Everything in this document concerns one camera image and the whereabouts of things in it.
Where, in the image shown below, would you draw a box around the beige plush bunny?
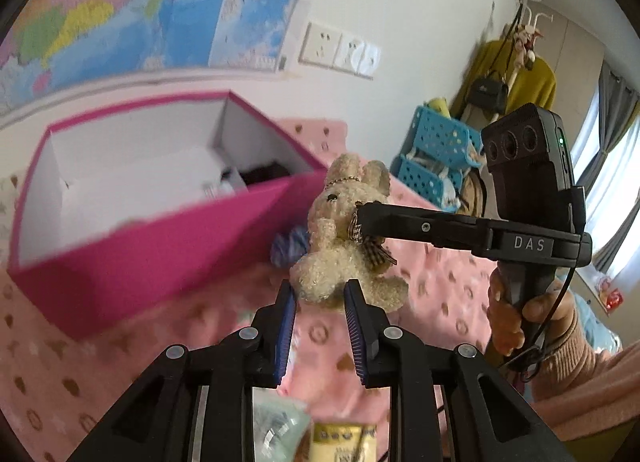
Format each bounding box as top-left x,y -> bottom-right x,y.
290,153 -> 409,313

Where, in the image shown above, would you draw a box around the white wall sockets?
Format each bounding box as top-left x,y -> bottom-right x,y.
298,22 -> 381,79

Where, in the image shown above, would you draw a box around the blue checkered scrunchie cloth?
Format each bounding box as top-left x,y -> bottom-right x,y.
270,226 -> 309,268

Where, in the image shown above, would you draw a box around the right hand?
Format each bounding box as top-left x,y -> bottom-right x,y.
487,268 -> 578,356

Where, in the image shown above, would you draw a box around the blue perforated basket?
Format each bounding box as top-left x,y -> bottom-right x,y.
392,155 -> 470,213
412,106 -> 484,170

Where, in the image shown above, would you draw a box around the blue perforated basket lower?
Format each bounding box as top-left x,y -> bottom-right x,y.
392,155 -> 470,213

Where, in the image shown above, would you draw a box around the pink storage box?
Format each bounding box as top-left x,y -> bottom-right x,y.
8,91 -> 326,340

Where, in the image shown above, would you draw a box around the black handbag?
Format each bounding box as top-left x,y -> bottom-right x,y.
465,70 -> 509,116

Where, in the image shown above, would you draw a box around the grey curtain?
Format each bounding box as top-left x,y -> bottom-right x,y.
577,62 -> 639,274

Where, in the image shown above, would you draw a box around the wall map poster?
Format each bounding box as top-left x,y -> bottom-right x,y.
1,0 -> 297,111

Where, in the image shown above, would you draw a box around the right forearm pink sleeve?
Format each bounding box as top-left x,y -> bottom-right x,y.
533,294 -> 639,442

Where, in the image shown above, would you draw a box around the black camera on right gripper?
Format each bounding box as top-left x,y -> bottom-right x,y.
482,103 -> 586,234

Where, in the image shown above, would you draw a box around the yellow hanging coat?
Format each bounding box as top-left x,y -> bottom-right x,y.
449,40 -> 556,117

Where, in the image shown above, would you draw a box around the yellow tissue pack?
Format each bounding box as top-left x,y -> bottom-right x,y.
308,422 -> 378,462

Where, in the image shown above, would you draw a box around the blue perforated basket upper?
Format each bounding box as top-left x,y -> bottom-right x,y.
412,106 -> 484,170

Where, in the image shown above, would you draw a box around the green-white tissue pack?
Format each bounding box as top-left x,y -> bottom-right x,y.
253,388 -> 310,461

